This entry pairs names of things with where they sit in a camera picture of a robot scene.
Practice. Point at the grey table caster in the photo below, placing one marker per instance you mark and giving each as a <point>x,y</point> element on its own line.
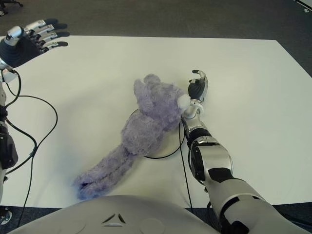
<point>6,215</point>

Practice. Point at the small white floor object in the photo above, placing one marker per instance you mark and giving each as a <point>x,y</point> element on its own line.
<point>307,10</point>

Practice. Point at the grey robot torso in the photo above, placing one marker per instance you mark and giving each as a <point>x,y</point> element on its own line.
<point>117,207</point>

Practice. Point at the purple plush doll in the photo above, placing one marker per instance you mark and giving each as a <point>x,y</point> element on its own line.
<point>146,131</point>

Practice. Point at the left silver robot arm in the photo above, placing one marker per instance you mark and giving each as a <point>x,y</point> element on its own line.
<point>6,146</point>

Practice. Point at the white plate with black rim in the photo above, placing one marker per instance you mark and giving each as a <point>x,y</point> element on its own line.
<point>168,146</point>

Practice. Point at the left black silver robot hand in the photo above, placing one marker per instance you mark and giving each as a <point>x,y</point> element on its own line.
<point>19,51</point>

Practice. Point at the thin white bar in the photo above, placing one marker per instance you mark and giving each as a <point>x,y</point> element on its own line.
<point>304,3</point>

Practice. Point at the black office chair base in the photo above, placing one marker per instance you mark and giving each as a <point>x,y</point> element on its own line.
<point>12,2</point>

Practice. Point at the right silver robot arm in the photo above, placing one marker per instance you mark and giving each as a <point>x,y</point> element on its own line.
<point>214,156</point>

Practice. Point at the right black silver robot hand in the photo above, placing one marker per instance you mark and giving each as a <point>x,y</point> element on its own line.
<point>198,89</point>

